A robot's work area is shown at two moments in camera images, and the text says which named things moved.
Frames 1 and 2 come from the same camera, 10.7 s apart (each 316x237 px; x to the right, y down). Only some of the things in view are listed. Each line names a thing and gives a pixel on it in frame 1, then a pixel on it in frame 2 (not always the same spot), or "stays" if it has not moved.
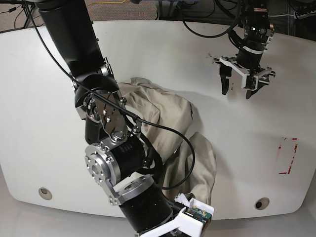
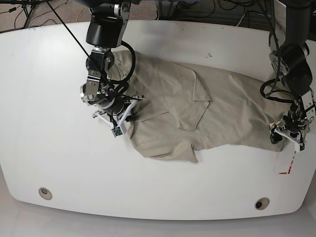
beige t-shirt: [187, 160] to [181, 107]
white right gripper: [249, 81] to [293, 137]
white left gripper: [190, 223] to [119, 130]
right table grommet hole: [261, 204] stays
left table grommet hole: [45, 193] stays
